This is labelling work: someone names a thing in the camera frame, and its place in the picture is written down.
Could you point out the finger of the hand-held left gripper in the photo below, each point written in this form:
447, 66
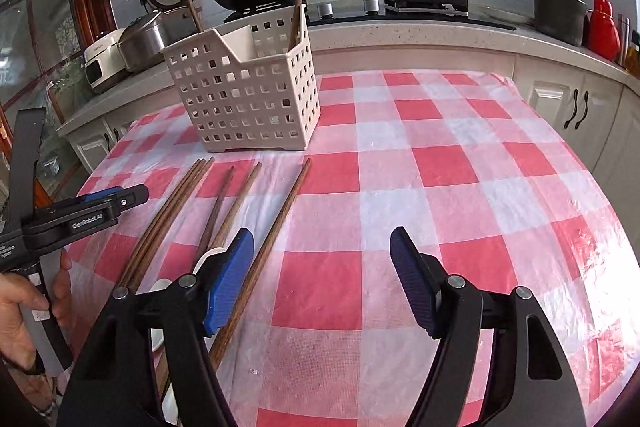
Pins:
75, 227
97, 195

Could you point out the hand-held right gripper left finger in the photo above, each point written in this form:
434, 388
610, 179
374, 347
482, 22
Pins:
230, 279

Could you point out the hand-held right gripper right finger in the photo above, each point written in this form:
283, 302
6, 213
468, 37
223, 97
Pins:
415, 284

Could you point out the white ceramic spoon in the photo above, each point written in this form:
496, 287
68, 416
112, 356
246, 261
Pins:
205, 257

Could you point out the white perforated plastic basket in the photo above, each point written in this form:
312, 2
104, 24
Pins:
240, 107

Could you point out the person's left forearm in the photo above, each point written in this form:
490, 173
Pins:
37, 394

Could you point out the person's left hand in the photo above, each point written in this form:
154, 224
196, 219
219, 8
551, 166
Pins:
12, 307

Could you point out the white lower kitchen cabinet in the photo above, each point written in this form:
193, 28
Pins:
545, 97
92, 147

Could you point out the red white checkered tablecloth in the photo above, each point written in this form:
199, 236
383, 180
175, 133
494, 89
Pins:
400, 207

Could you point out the glass sliding door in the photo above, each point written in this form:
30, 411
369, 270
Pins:
30, 57

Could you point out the white kitchen appliance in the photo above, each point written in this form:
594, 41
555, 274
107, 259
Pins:
102, 62

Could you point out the silver rice cooker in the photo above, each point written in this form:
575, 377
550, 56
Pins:
145, 42

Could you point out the white stone kitchen countertop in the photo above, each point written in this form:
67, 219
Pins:
400, 38

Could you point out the black glass gas hob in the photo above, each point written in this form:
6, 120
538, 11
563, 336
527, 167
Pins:
345, 14

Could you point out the silver hob knob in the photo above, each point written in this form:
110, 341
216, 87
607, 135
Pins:
326, 10
371, 6

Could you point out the grey stockpot with lid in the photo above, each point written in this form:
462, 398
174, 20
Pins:
557, 17

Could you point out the oil bottle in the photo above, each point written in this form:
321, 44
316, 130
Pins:
633, 54
624, 39

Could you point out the red bottle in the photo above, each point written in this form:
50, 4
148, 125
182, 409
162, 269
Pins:
604, 29

